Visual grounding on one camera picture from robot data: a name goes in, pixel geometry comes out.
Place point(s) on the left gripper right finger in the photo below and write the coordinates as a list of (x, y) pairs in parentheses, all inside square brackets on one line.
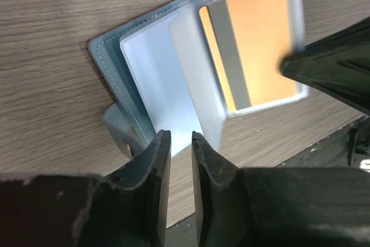
[(274, 206)]

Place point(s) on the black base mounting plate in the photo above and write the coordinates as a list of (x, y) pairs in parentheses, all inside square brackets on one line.
[(318, 148)]

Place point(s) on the orange card grey stripe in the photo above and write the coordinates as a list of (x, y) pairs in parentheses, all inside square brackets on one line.
[(247, 39)]

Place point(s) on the blue leather card holder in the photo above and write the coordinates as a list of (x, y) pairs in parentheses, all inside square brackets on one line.
[(160, 69)]

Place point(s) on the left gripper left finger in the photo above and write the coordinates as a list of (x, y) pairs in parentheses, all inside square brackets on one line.
[(126, 208)]

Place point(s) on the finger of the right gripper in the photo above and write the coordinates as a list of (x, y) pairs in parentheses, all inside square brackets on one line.
[(337, 65)]

